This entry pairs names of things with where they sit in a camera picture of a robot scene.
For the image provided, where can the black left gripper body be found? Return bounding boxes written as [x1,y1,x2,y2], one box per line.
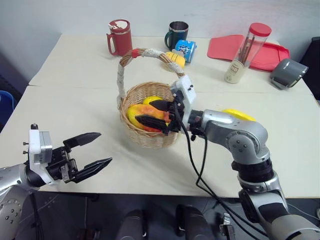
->
[45,144,79,185]

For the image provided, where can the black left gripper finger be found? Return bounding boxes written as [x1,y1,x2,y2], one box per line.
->
[72,157,114,185]
[62,131,102,151]

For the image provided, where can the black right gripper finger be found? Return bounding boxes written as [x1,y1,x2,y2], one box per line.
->
[134,114,171,132]
[150,99,175,112]

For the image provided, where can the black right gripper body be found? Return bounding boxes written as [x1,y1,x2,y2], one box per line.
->
[161,90,186,136]

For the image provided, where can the orange yellow mango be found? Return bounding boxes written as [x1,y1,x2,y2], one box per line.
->
[126,103,172,133]

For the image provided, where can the yellow lemon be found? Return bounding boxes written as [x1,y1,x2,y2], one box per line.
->
[142,95,163,106]

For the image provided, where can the yellow ribbed toy fruit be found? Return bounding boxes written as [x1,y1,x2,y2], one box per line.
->
[164,49,186,70]

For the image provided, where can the blue white patterned can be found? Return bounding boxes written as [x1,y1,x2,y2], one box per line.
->
[174,39,198,64]

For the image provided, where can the yellow round fruit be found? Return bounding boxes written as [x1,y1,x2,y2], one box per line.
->
[221,108,257,123]

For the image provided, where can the dark rounded shape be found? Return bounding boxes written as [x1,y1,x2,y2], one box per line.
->
[115,209,149,240]
[175,204,216,240]

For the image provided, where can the dark green steel mug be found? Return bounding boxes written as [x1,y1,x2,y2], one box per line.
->
[164,21,190,50]

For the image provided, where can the cream cylindrical holder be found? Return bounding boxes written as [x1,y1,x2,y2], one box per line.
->
[223,58,247,85]

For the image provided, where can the red lidded mug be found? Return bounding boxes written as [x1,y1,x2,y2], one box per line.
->
[106,19,134,57]

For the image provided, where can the blue plastic object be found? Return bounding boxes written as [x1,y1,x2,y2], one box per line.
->
[0,90,15,126]

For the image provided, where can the red flat mat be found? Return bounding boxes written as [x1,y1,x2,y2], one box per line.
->
[207,34,246,61]

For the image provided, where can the brown chopstick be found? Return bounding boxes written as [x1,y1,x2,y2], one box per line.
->
[238,35,250,62]

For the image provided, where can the red plastic tray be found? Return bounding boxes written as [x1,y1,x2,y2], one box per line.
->
[245,40,291,73]

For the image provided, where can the clear canister with red lid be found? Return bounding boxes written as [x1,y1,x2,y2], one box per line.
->
[234,22,273,69]

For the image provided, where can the grey curved plastic object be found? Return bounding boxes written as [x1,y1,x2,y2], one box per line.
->
[269,57,310,91]

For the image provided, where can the black chair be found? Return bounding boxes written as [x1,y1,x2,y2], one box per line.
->
[299,36,320,101]

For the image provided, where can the wicker basket with handle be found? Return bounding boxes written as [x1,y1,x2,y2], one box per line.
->
[116,47,187,150]

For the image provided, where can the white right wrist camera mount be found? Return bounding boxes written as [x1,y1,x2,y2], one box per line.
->
[170,74,197,125]

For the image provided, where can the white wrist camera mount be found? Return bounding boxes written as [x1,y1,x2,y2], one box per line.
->
[28,123,60,186]
[170,74,197,125]

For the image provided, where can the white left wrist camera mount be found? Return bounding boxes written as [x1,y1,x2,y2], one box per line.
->
[28,123,60,186]

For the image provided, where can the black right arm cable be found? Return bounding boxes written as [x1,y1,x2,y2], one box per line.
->
[173,101,273,238]

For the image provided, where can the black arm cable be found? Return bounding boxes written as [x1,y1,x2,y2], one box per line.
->
[173,101,273,238]
[29,192,45,240]

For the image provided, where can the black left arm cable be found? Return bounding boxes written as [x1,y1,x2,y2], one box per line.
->
[29,192,45,240]

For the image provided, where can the small metal bracket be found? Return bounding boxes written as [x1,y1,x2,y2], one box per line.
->
[219,212,236,240]

